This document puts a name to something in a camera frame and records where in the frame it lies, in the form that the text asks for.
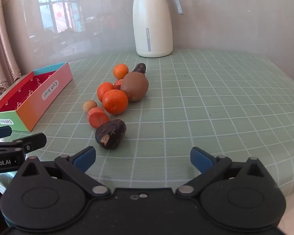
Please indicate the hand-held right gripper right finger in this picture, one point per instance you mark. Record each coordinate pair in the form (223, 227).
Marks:
(201, 159)

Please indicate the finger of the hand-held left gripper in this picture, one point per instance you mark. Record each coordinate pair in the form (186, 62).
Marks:
(0, 132)
(31, 142)

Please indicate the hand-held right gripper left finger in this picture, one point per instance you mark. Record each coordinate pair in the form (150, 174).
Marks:
(84, 158)

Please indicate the large dark purple fruit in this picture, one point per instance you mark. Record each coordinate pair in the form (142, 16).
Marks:
(112, 132)

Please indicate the large carrot piece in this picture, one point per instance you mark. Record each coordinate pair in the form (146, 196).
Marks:
(98, 118)

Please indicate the colourful cardboard box red inside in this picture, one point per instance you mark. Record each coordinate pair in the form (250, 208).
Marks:
(39, 98)

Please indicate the tan longan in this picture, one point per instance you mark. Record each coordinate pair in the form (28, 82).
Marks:
(89, 106)

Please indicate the large tangerine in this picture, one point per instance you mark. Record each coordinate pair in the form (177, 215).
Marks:
(115, 102)

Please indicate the medium tangerine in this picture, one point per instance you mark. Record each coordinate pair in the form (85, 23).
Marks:
(104, 90)

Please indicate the small carrot piece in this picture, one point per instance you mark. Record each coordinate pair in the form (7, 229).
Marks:
(118, 84)

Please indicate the brown kiwi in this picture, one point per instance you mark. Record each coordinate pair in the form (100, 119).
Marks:
(134, 87)

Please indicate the small tangerine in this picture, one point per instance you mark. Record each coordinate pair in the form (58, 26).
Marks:
(120, 71)

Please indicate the small dark purple fruit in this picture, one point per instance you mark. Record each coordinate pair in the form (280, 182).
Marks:
(139, 68)

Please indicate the green checked tablecloth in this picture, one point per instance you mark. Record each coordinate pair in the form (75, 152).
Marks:
(210, 102)

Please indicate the beige lace curtain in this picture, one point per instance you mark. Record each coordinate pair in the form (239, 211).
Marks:
(0, 41)

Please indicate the white thermos jug grey lid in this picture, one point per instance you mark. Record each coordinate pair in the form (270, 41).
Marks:
(152, 29)

